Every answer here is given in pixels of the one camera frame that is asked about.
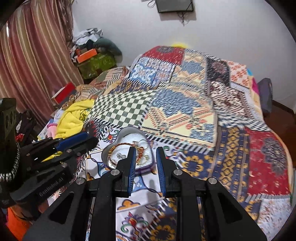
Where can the striped red curtain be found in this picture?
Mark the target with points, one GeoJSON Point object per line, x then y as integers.
{"type": "Point", "coordinates": [30, 58]}

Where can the yellow cloth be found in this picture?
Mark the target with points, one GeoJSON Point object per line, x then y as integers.
{"type": "Point", "coordinates": [71, 118]}

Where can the pink cloth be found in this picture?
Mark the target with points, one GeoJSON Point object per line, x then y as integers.
{"type": "Point", "coordinates": [52, 129]}

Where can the grey bag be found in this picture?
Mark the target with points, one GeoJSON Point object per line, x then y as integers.
{"type": "Point", "coordinates": [265, 97]}

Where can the black bag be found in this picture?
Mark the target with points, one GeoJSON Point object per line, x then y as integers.
{"type": "Point", "coordinates": [26, 125]}

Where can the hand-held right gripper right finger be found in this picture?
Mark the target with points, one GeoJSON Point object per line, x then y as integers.
{"type": "Point", "coordinates": [161, 172]}

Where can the small black monitor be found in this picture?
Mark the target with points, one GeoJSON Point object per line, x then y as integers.
{"type": "Point", "coordinates": [174, 5]}

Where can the heart-shaped metal tin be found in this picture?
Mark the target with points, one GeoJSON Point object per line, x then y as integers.
{"type": "Point", "coordinates": [129, 136]}

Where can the patchwork printed blanket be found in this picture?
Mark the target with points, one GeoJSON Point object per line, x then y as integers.
{"type": "Point", "coordinates": [196, 104]}

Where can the green patterned box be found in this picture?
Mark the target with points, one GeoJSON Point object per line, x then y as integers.
{"type": "Point", "coordinates": [97, 64]}

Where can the orange box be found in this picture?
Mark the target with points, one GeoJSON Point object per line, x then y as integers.
{"type": "Point", "coordinates": [87, 55]}

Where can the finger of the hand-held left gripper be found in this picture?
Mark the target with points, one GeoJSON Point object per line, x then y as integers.
{"type": "Point", "coordinates": [83, 147]}
{"type": "Point", "coordinates": [71, 141]}

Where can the red box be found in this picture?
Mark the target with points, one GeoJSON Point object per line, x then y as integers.
{"type": "Point", "coordinates": [66, 92]}

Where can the orange plastic object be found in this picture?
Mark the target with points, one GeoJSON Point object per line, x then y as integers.
{"type": "Point", "coordinates": [17, 224]}

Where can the pile of clothes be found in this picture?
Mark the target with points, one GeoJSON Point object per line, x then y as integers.
{"type": "Point", "coordinates": [104, 42]}

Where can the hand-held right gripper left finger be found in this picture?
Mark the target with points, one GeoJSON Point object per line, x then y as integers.
{"type": "Point", "coordinates": [130, 172]}

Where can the striped brown blanket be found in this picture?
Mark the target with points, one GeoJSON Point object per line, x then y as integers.
{"type": "Point", "coordinates": [104, 78]}

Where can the yellow round object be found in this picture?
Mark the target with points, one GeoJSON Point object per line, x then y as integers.
{"type": "Point", "coordinates": [179, 44]}

